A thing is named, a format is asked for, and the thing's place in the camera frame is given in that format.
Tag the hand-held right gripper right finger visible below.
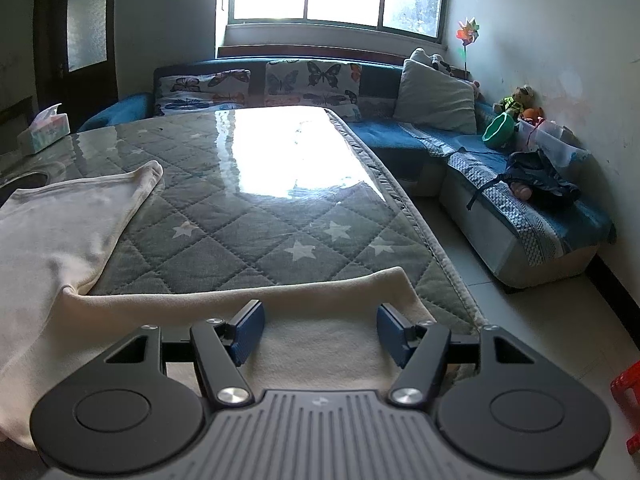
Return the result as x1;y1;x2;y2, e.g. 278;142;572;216
375;301;543;407

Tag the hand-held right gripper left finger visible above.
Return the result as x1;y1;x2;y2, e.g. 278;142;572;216
102;299;266;409

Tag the cream white garment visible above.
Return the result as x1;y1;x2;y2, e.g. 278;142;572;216
0;160;437;453

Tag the grey quilted star table cover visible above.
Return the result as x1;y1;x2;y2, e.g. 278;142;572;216
0;105;490;337

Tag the blue patterned sofa cover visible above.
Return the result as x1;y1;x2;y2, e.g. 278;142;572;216
345;102;617;267

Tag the blue sofa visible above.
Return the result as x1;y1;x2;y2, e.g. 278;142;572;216
77;55;617;293

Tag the dark blue bag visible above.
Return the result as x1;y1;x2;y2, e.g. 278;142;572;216
467;149;582;211

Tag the green bowl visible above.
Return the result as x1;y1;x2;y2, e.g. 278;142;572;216
481;111;517;150

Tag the grey pillow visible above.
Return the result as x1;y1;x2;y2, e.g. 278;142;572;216
393;59;478;135

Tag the red plastic stool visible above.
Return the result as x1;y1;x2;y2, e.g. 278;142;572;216
610;367;640;456

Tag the butterfly print pillow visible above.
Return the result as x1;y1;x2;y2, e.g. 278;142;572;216
265;60;362;121
154;71;251;117

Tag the clear plastic storage box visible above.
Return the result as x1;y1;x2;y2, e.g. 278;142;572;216
515;119;591;171

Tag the stuffed bear toy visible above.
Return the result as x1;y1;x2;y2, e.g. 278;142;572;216
494;85;535;120

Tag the black and white patterned pillow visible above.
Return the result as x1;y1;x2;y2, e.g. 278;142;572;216
410;48;471;83

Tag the wooden windowsill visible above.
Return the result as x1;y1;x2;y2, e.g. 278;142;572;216
217;45;416;67

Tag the tissue box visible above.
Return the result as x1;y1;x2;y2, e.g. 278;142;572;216
17;103;70;156

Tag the dark door with frosted glass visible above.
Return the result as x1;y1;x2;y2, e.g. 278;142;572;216
35;0;118;133

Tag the colourful pinwheel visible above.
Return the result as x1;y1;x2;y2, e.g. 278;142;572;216
455;17;480;83

